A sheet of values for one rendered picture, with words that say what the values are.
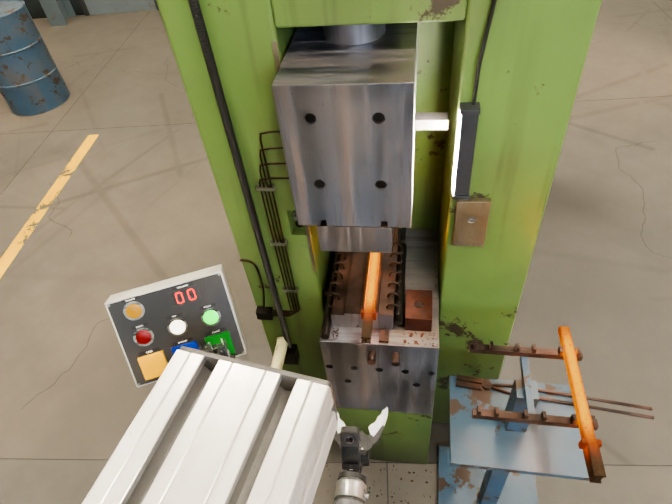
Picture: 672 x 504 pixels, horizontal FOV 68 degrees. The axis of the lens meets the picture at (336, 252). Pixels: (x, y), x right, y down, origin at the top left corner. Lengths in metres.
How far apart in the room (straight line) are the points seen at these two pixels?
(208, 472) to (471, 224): 1.27
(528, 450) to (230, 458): 1.52
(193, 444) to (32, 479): 2.65
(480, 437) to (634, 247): 2.04
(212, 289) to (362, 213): 0.52
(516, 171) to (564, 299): 1.74
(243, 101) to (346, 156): 0.31
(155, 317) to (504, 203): 1.04
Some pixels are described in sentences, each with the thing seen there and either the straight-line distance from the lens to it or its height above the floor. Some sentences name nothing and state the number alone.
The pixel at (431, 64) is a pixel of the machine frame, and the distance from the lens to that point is 1.58.
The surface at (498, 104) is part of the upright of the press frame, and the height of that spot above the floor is 1.63.
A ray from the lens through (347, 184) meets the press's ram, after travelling 1.22.
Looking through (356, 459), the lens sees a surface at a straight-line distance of 1.33.
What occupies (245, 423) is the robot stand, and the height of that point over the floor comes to 2.03.
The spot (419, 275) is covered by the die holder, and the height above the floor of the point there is 0.91.
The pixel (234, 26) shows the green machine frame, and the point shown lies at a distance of 1.24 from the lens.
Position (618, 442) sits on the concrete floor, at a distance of 2.65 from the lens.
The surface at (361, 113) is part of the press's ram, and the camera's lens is 1.11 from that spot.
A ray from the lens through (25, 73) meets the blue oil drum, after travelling 5.67.
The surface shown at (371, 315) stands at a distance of 1.56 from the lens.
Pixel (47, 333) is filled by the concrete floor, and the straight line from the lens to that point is 3.40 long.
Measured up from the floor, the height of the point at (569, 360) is 0.98.
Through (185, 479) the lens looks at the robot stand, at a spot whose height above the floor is 2.03.
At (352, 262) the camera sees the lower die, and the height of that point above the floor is 0.99.
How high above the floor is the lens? 2.25
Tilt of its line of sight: 45 degrees down
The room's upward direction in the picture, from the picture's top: 7 degrees counter-clockwise
